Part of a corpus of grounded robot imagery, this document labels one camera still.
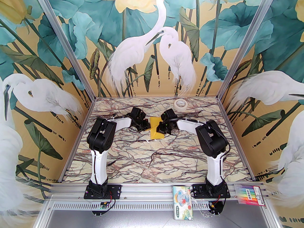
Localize yellow square paper sheet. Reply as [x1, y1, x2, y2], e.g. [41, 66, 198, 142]
[150, 117, 166, 140]

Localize masking tape roll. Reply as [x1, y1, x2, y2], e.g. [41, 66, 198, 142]
[174, 99, 188, 110]

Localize cartoon print tissue pack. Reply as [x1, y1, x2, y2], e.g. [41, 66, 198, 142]
[171, 186, 193, 221]

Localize perforated metal strip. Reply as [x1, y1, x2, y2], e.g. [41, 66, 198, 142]
[46, 200, 267, 210]

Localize clear plastic bag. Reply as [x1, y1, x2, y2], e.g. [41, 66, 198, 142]
[194, 197, 210, 219]

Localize pack of coloured markers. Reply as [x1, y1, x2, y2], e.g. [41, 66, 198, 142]
[234, 184, 268, 207]

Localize right black wrist camera box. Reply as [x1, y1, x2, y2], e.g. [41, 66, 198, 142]
[161, 109, 177, 120]

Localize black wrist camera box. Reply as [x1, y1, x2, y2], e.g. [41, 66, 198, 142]
[161, 109, 177, 120]
[131, 107, 146, 119]

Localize left black wrist camera box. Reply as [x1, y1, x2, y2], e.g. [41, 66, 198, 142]
[131, 107, 146, 119]

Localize aluminium table side rail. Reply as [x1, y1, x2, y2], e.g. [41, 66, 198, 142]
[217, 98, 256, 182]
[57, 98, 96, 183]

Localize aluminium frame rail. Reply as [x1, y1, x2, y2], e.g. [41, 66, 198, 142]
[45, 182, 272, 200]

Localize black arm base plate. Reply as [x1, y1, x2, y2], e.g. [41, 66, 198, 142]
[191, 184, 231, 199]
[84, 184, 122, 200]

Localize red black power cable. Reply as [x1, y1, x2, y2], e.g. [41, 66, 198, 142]
[209, 194, 229, 210]
[104, 191, 117, 210]

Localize black curved bracket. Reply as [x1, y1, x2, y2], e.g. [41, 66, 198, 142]
[207, 199, 226, 216]

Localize aluminium frame post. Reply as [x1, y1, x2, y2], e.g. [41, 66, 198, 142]
[30, 0, 96, 100]
[217, 0, 282, 100]

